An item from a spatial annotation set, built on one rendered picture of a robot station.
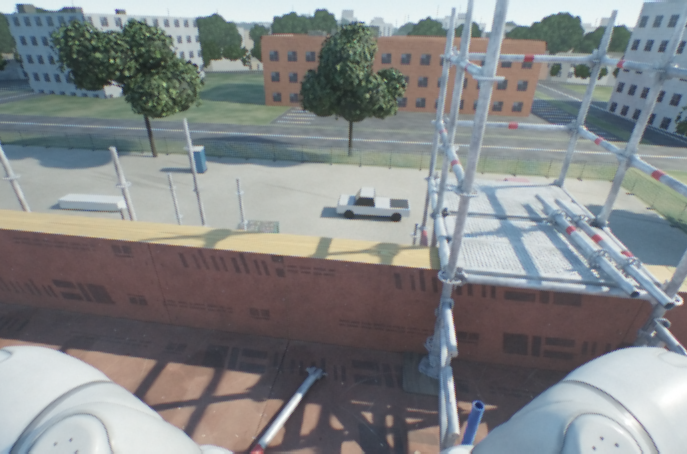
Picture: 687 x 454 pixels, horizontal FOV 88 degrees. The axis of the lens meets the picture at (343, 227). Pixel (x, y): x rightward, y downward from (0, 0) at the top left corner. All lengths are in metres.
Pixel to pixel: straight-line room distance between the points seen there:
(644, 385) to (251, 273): 2.08
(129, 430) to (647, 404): 0.53
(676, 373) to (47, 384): 0.71
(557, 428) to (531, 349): 2.21
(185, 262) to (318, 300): 0.89
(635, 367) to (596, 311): 1.98
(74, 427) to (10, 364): 0.17
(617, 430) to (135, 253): 2.56
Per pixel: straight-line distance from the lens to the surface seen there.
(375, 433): 2.22
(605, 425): 0.44
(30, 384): 0.54
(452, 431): 1.81
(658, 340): 2.50
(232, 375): 2.50
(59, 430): 0.44
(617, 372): 0.55
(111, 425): 0.43
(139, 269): 2.75
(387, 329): 2.43
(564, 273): 2.28
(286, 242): 2.31
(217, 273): 2.45
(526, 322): 2.47
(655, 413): 0.53
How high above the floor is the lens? 1.89
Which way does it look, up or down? 29 degrees down
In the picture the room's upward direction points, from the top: 1 degrees clockwise
